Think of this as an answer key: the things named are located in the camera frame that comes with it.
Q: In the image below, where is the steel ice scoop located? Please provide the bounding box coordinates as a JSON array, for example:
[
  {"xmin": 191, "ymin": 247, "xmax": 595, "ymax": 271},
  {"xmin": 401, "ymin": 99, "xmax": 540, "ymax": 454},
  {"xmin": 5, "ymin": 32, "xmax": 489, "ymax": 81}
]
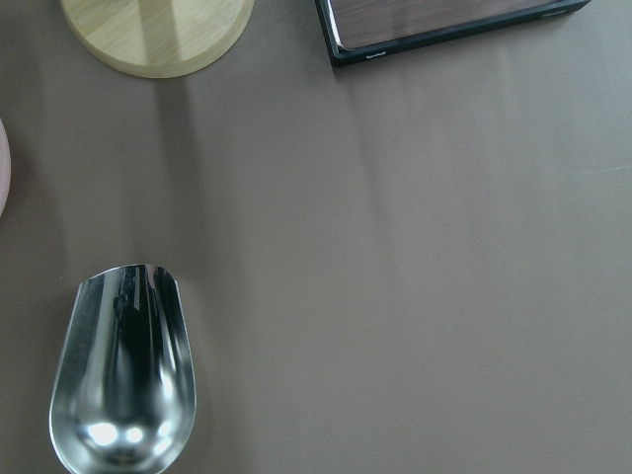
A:
[{"xmin": 48, "ymin": 264, "xmax": 197, "ymax": 473}]

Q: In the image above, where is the round wooden stand base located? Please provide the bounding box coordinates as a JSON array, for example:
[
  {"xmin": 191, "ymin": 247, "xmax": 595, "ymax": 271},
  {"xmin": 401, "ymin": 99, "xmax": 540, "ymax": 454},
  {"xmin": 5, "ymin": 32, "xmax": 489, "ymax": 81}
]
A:
[{"xmin": 61, "ymin": 0, "xmax": 255, "ymax": 79}]

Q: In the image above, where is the pink bowl with ice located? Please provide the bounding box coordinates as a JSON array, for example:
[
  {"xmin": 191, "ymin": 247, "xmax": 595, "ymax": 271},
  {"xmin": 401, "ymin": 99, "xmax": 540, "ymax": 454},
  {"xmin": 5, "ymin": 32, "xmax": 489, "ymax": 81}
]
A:
[{"xmin": 0, "ymin": 122, "xmax": 11, "ymax": 213}]

